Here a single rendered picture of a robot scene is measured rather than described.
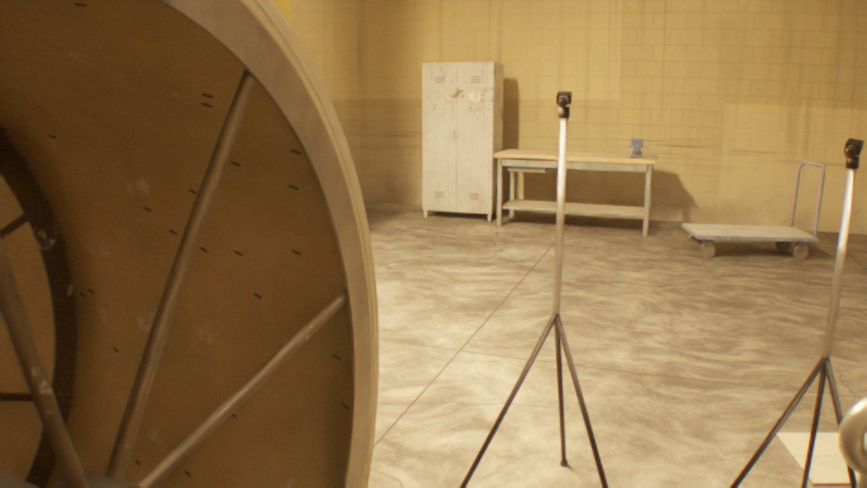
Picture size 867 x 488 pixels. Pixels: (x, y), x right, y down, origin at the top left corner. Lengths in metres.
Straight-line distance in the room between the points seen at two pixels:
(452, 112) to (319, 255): 6.57
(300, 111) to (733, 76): 7.61
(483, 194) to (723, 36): 3.51
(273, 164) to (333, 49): 8.37
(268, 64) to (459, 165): 6.94
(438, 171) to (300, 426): 6.61
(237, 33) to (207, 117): 0.39
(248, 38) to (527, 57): 7.74
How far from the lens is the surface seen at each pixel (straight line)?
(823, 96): 8.67
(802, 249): 6.98
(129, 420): 0.94
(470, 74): 7.90
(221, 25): 1.01
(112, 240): 1.90
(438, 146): 8.04
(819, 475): 3.02
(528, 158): 7.49
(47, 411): 0.84
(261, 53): 1.08
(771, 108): 8.56
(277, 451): 1.70
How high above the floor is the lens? 1.46
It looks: 13 degrees down
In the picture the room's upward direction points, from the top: straight up
